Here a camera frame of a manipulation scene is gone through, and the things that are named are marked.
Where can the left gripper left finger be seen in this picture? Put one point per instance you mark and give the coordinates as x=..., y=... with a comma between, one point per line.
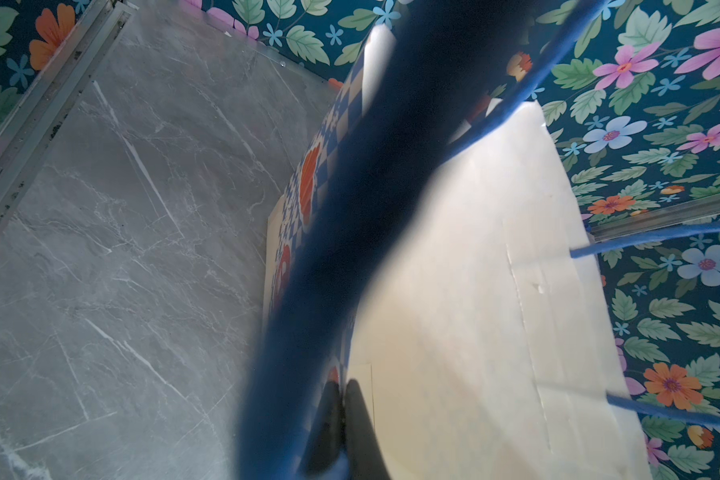
x=325, y=440

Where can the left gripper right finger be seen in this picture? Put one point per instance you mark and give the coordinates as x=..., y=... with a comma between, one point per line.
x=364, y=454

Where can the blue checkered paper bag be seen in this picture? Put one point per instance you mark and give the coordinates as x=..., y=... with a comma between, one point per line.
x=424, y=244

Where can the aluminium cage frame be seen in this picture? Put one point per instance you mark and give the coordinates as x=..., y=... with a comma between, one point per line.
x=31, y=125

